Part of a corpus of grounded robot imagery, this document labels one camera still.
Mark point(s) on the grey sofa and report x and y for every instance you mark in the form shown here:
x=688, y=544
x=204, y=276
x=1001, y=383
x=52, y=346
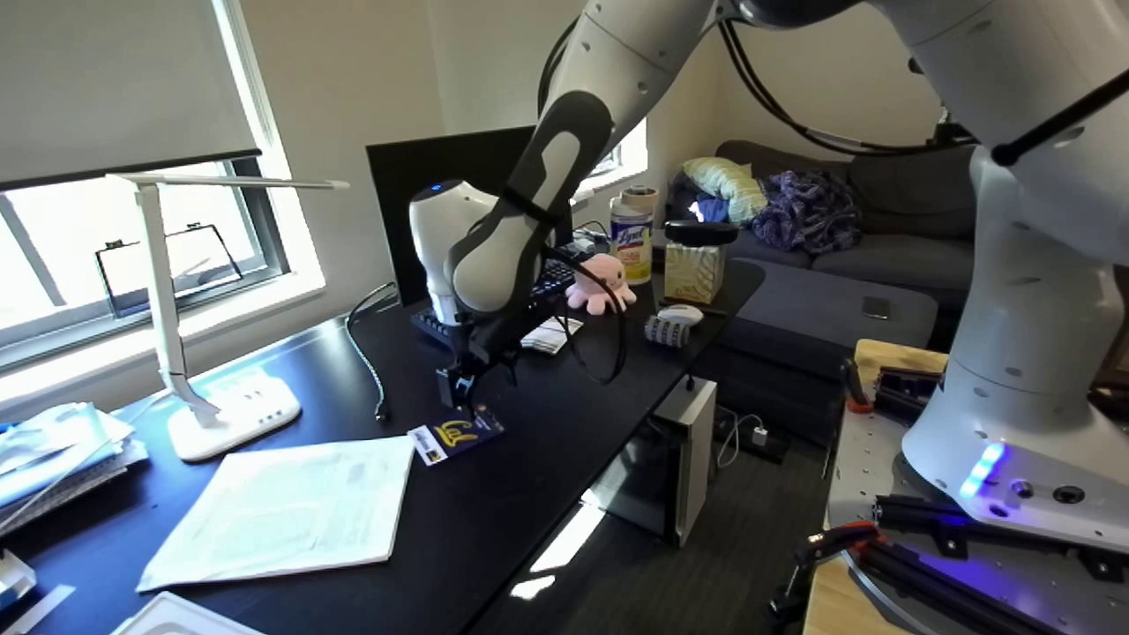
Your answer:
x=901, y=281

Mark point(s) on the black computer monitor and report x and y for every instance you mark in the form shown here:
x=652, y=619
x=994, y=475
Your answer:
x=424, y=199

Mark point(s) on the white paper stack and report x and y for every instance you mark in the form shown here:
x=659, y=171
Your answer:
x=286, y=515

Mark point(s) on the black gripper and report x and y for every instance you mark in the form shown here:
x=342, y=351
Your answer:
x=464, y=372

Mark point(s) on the pink octopus plush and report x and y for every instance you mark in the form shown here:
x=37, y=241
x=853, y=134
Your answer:
x=600, y=289

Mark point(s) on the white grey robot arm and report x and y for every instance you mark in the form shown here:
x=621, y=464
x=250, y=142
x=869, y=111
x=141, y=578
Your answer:
x=1012, y=431

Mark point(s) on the stack of magazines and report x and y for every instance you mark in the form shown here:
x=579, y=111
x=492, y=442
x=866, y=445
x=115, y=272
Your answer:
x=59, y=457

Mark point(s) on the desktop computer tower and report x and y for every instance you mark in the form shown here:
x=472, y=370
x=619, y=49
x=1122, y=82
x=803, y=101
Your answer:
x=662, y=478

